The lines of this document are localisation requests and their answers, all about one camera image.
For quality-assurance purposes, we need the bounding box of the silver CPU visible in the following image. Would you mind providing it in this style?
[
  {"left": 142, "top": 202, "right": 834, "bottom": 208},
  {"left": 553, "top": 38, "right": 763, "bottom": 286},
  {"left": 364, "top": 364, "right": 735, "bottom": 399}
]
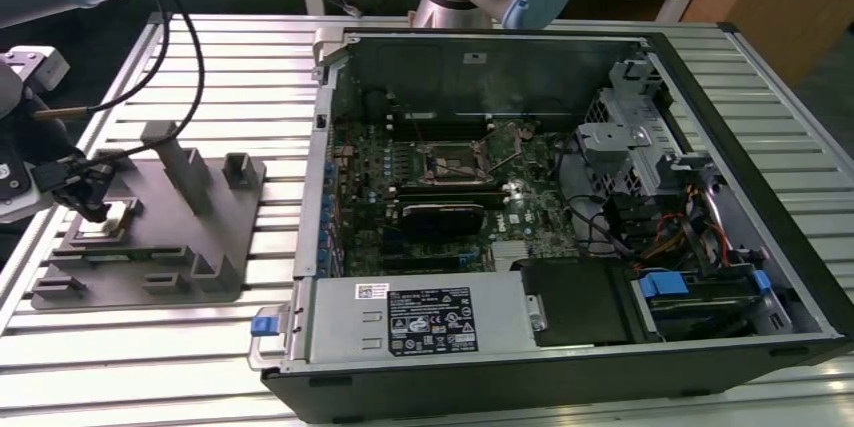
[{"left": 77, "top": 201, "right": 132, "bottom": 239}]

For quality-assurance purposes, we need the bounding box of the metal socket cover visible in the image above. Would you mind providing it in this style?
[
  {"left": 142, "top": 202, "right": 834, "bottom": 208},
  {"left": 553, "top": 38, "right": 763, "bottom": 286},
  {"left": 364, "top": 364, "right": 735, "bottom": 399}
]
[{"left": 465, "top": 119, "right": 532, "bottom": 174}]

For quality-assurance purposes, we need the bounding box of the CPU socket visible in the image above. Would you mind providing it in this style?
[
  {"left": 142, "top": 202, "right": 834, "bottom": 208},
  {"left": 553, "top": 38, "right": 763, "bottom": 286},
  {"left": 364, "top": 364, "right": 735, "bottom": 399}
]
[{"left": 413, "top": 139, "right": 496, "bottom": 186}]

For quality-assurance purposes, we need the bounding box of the green RAM stick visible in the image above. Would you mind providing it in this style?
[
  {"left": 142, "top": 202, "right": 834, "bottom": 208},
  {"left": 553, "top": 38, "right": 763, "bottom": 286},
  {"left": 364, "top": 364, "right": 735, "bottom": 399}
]
[{"left": 82, "top": 248, "right": 156, "bottom": 262}]

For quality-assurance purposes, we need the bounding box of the grey parts rack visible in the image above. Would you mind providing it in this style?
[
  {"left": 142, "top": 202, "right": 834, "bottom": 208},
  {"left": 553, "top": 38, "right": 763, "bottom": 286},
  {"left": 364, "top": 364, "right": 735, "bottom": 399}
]
[{"left": 29, "top": 119, "right": 268, "bottom": 314}]

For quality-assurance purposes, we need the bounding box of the grey case latch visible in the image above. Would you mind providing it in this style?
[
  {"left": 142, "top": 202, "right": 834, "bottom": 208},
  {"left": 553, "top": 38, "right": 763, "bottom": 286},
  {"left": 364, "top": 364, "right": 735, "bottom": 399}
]
[{"left": 311, "top": 26, "right": 349, "bottom": 67}]

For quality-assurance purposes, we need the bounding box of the grey power supply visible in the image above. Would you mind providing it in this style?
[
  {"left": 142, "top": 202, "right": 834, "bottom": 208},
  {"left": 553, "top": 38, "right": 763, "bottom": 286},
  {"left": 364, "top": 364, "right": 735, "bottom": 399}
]
[{"left": 283, "top": 274, "right": 536, "bottom": 366}]

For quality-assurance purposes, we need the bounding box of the black expansion slot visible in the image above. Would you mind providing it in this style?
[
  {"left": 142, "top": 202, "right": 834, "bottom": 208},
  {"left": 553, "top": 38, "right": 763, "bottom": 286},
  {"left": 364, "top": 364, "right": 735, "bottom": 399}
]
[{"left": 380, "top": 254, "right": 468, "bottom": 272}]

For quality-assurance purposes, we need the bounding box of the black graphics card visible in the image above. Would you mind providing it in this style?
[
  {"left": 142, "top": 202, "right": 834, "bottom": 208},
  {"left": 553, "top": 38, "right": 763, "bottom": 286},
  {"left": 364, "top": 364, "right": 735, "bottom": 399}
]
[{"left": 397, "top": 200, "right": 487, "bottom": 243}]

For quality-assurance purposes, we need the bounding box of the black RAM slot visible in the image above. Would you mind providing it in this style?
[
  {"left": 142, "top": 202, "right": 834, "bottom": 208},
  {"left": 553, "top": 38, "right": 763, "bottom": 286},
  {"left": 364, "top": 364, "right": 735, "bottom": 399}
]
[
  {"left": 392, "top": 121, "right": 495, "bottom": 129},
  {"left": 397, "top": 188, "right": 504, "bottom": 196},
  {"left": 392, "top": 115, "right": 495, "bottom": 123},
  {"left": 392, "top": 126, "right": 495, "bottom": 134},
  {"left": 397, "top": 184, "right": 503, "bottom": 192},
  {"left": 399, "top": 193, "right": 504, "bottom": 201},
  {"left": 399, "top": 197, "right": 505, "bottom": 205},
  {"left": 392, "top": 132, "right": 495, "bottom": 140}
]

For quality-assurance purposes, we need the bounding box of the black rating label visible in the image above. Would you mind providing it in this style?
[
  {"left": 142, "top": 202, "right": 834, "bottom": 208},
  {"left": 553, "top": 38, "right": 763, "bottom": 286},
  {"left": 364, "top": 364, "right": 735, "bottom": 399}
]
[{"left": 385, "top": 287, "right": 481, "bottom": 354}]

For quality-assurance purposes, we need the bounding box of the silver chipset heatsink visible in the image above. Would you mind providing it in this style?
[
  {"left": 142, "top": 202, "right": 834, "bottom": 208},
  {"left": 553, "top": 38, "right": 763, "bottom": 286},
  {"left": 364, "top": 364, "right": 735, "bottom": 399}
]
[{"left": 489, "top": 240, "right": 529, "bottom": 269}]

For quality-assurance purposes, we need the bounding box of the green motherboard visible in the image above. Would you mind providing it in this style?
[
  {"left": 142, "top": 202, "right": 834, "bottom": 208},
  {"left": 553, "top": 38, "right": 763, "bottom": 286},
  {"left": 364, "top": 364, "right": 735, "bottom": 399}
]
[{"left": 329, "top": 114, "right": 605, "bottom": 278}]

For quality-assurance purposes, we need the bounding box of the black PC case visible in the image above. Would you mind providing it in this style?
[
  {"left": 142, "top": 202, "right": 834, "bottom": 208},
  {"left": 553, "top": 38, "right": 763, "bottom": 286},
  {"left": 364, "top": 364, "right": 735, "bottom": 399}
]
[{"left": 257, "top": 21, "right": 854, "bottom": 426}]

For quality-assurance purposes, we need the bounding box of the black plastic shroud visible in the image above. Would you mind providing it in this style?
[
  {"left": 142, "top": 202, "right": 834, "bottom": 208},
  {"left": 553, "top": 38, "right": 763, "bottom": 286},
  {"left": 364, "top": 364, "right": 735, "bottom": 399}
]
[{"left": 519, "top": 256, "right": 663, "bottom": 348}]

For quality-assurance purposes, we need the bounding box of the grey metal drive cage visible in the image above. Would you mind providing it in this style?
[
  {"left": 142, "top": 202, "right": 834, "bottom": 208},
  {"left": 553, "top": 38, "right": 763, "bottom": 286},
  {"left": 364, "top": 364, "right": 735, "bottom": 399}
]
[{"left": 573, "top": 59, "right": 699, "bottom": 198}]

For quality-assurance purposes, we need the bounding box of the blue disk carrier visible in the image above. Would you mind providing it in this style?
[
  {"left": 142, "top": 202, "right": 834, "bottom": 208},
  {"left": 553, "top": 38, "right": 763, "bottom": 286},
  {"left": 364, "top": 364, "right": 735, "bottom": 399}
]
[{"left": 636, "top": 270, "right": 691, "bottom": 301}]

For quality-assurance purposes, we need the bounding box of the black hard disk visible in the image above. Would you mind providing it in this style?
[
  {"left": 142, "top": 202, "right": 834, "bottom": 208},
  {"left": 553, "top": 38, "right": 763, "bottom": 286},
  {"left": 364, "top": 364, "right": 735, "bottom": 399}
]
[{"left": 644, "top": 291, "right": 762, "bottom": 343}]

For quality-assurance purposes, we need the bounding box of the wooden cabinet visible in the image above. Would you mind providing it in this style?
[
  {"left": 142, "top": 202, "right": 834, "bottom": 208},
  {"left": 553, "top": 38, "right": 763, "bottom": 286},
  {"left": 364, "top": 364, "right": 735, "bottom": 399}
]
[{"left": 683, "top": 0, "right": 854, "bottom": 93}]

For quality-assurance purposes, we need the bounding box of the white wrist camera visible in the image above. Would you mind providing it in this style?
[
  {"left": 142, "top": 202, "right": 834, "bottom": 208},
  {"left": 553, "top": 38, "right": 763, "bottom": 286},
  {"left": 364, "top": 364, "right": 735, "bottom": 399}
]
[{"left": 0, "top": 161, "right": 34, "bottom": 224}]

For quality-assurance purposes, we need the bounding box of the black cable brass connector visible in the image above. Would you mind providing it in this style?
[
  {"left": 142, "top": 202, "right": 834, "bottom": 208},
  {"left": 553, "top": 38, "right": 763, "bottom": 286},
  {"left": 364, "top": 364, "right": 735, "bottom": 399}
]
[{"left": 32, "top": 0, "right": 199, "bottom": 122}]

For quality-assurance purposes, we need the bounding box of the black camera cable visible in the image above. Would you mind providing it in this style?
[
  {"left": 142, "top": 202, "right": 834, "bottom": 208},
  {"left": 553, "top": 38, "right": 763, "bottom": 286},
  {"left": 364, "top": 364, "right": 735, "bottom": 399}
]
[{"left": 92, "top": 0, "right": 205, "bottom": 163}]

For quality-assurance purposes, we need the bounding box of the yellow power wire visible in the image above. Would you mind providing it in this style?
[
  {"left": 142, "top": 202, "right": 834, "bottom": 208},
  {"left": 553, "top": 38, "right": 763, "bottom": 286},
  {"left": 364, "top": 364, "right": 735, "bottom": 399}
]
[{"left": 636, "top": 229, "right": 692, "bottom": 259}]

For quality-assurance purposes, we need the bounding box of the red data wire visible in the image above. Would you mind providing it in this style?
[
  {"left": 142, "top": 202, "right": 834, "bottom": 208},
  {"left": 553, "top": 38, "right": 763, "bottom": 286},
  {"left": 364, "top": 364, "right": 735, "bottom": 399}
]
[{"left": 706, "top": 196, "right": 734, "bottom": 269}]

